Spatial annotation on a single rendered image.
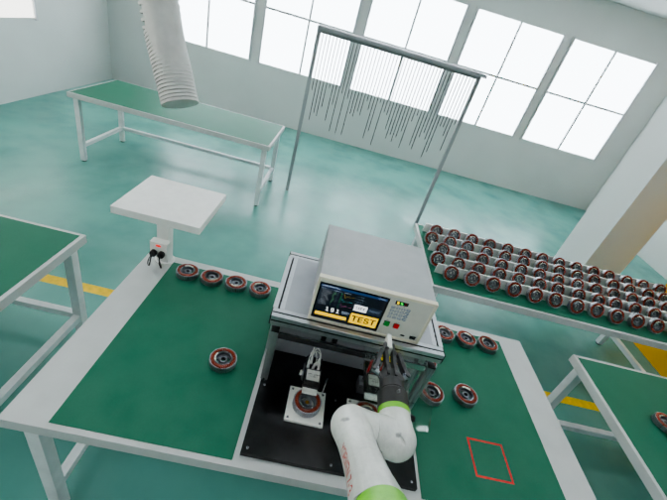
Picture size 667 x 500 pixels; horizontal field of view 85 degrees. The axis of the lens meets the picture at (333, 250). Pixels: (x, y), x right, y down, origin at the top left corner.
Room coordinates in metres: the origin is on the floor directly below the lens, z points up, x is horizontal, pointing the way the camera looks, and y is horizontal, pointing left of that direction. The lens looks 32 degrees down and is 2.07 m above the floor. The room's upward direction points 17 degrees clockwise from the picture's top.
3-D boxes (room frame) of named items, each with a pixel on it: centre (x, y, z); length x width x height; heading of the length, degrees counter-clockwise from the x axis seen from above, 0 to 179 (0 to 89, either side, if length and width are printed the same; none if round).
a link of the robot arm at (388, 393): (0.72, -0.30, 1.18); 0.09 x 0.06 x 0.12; 95
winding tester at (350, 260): (1.23, -0.18, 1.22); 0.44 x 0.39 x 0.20; 95
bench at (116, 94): (4.07, 2.05, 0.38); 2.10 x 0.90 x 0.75; 95
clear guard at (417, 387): (0.93, -0.35, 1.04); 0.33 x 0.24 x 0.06; 5
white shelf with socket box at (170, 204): (1.41, 0.76, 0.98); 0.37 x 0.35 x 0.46; 95
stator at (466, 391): (1.20, -0.79, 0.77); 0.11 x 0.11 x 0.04
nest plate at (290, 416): (0.90, -0.08, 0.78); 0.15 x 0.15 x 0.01; 5
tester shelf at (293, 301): (1.23, -0.17, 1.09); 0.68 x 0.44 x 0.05; 95
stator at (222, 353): (1.00, 0.31, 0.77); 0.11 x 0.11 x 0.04
